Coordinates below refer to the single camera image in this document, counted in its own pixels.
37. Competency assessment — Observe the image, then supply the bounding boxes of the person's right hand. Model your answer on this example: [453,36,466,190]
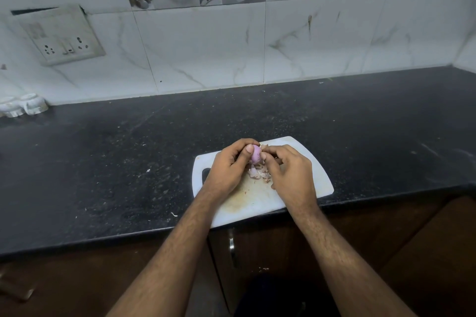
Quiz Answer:
[259,145,320,216]

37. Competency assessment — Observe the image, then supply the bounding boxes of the person's left hand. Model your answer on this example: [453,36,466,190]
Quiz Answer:
[202,138,261,201]

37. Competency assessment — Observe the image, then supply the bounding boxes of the small pink onion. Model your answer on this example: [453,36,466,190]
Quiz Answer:
[248,144,263,165]

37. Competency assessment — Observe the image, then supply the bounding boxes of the onion peel scraps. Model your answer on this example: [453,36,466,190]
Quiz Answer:
[248,163,274,184]

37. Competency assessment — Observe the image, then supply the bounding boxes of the white plastic cutting board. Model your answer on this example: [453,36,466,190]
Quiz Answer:
[191,136,335,229]

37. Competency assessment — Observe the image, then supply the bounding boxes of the person's right forearm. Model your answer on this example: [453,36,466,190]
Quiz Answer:
[292,203,417,317]

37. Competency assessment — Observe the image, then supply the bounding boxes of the person's left forearm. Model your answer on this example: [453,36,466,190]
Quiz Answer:
[106,190,225,317]

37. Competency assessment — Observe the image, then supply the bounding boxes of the person's dark trousers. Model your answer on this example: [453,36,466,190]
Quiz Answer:
[234,274,342,317]

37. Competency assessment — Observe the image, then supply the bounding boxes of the white scalloped ceramic cup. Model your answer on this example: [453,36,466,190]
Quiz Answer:
[0,96,26,119]
[19,93,50,116]

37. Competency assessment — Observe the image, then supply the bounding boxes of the metal cabinet door handle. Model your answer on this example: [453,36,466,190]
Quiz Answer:
[228,229,238,268]
[0,272,36,303]

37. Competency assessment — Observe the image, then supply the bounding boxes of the white wall socket plate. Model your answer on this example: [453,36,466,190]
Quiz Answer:
[11,4,106,67]

